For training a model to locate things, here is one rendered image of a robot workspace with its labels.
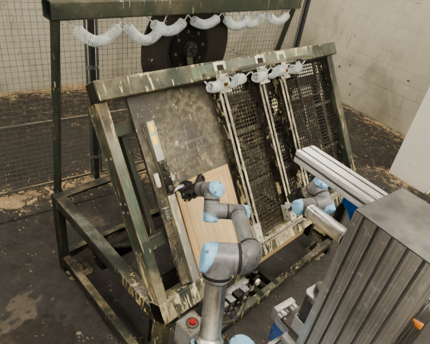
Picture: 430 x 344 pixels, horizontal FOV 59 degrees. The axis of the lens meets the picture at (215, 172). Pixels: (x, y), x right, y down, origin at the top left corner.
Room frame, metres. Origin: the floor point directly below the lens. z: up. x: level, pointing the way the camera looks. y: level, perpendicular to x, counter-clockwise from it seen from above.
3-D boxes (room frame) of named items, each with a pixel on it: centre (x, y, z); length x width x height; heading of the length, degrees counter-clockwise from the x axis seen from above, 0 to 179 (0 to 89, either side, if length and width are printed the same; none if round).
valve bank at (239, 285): (1.56, -0.25, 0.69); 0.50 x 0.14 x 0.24; 139
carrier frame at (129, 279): (2.52, -0.06, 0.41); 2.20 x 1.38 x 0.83; 139
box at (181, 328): (1.18, -0.01, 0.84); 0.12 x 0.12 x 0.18; 49
